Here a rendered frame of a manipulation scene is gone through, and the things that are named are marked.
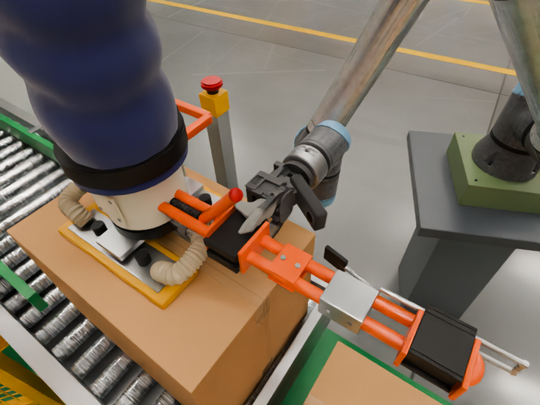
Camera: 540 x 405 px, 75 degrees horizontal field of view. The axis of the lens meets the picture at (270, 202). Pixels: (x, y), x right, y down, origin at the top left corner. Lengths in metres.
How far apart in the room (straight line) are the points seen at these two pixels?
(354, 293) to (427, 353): 0.12
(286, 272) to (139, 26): 0.41
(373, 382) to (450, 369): 0.58
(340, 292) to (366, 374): 0.57
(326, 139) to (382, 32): 0.24
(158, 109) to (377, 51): 0.48
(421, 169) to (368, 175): 1.09
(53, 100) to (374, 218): 1.83
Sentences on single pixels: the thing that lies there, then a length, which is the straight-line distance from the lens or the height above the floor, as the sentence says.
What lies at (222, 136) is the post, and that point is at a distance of 1.26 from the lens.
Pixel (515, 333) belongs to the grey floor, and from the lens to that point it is 2.01.
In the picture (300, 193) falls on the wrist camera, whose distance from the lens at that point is 0.67.
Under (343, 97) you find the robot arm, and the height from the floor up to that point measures 1.14.
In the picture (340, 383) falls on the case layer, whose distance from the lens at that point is 1.09.
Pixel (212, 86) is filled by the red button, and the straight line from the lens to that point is 1.16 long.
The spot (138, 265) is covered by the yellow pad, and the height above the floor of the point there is 0.97.
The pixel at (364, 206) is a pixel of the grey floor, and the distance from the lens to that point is 2.20.
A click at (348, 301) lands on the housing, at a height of 1.09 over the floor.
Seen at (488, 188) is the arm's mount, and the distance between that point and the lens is 1.22.
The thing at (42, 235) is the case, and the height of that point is 0.95.
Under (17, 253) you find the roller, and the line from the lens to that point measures 1.58.
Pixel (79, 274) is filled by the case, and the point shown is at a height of 0.95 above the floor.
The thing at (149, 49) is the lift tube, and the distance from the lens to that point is 0.57.
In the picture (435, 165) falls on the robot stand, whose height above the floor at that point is 0.75.
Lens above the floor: 1.58
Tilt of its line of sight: 47 degrees down
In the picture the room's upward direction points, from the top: 2 degrees counter-clockwise
